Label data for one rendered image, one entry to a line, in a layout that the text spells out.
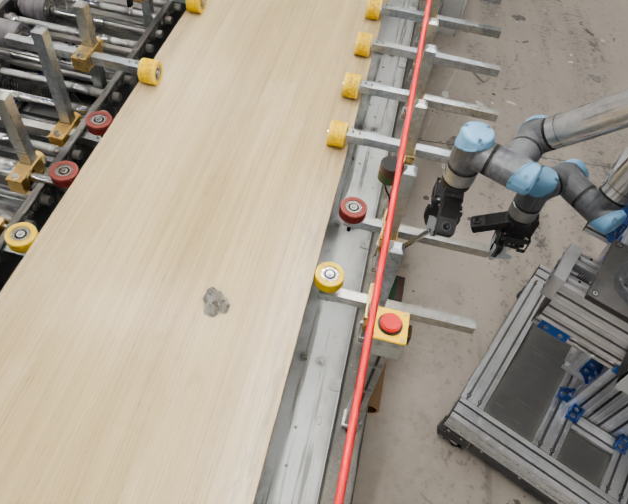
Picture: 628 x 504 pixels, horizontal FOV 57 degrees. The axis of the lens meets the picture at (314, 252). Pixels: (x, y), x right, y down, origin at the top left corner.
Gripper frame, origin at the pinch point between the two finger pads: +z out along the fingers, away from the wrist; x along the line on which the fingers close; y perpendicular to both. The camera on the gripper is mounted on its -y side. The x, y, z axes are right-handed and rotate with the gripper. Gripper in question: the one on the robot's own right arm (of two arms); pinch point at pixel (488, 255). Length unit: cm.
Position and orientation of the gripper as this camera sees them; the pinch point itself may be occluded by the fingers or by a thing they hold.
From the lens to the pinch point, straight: 178.6
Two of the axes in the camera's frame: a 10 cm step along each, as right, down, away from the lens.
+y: 9.7, 2.2, -0.5
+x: 2.1, -7.8, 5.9
